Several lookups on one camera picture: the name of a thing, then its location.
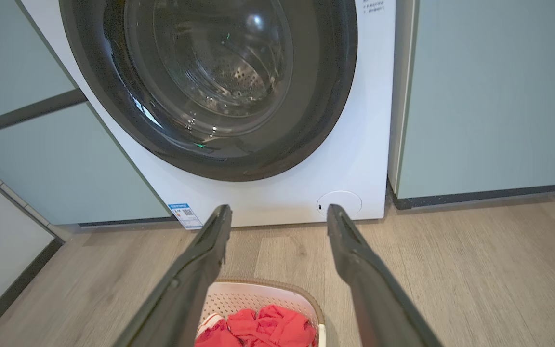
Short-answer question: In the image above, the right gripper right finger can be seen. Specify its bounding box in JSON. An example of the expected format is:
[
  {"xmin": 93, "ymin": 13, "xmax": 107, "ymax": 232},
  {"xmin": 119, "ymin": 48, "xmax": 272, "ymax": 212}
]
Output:
[{"xmin": 326, "ymin": 203, "xmax": 443, "ymax": 347}]

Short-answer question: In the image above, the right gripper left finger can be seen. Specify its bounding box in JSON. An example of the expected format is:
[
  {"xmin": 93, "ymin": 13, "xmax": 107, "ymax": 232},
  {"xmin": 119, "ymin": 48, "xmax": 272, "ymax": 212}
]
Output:
[{"xmin": 113, "ymin": 204, "xmax": 233, "ymax": 347}]

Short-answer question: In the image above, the white brown-rimmed laundry basket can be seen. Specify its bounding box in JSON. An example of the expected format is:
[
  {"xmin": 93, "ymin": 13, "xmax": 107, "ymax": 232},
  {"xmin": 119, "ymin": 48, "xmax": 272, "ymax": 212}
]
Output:
[{"xmin": 195, "ymin": 277, "xmax": 327, "ymax": 347}]

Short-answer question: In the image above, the blue energy label sticker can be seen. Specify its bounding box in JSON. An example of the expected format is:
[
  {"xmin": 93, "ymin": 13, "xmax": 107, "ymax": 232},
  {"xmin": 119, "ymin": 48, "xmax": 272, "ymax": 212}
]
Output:
[{"xmin": 168, "ymin": 203, "xmax": 204, "ymax": 230}]

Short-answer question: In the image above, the red garment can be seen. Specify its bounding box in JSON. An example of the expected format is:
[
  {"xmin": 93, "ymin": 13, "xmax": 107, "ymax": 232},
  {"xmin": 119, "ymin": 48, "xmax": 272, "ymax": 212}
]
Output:
[{"xmin": 195, "ymin": 304, "xmax": 317, "ymax": 347}]

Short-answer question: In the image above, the round white filter cover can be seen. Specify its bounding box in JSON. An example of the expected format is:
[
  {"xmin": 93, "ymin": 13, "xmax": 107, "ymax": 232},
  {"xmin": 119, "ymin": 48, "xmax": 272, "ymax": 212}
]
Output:
[{"xmin": 317, "ymin": 190, "xmax": 363, "ymax": 218}]

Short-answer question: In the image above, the large pale green cabinet front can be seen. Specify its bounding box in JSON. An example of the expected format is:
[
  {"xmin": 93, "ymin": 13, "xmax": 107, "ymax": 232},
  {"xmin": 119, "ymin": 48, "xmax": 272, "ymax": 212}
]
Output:
[{"xmin": 0, "ymin": 103, "xmax": 171, "ymax": 226}]

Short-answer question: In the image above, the white front-load washing machine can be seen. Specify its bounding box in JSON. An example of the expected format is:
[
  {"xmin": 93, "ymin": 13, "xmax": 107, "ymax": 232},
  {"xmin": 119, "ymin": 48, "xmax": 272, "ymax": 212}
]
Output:
[{"xmin": 20, "ymin": 0, "xmax": 396, "ymax": 230}]

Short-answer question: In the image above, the round black washing machine door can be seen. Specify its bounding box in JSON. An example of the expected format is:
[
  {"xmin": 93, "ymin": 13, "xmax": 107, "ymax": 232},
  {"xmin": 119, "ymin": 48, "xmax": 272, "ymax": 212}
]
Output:
[{"xmin": 58, "ymin": 0, "xmax": 359, "ymax": 183}]

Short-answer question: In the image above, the right teal cabinet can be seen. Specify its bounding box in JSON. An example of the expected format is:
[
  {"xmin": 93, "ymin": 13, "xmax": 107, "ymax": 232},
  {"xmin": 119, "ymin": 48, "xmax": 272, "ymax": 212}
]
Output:
[{"xmin": 395, "ymin": 0, "xmax": 555, "ymax": 200}]

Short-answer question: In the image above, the small pale green cabinet front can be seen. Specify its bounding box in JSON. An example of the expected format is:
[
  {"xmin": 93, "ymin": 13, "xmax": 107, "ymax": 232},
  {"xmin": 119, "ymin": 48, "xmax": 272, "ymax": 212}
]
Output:
[{"xmin": 0, "ymin": 0, "xmax": 76, "ymax": 127}]

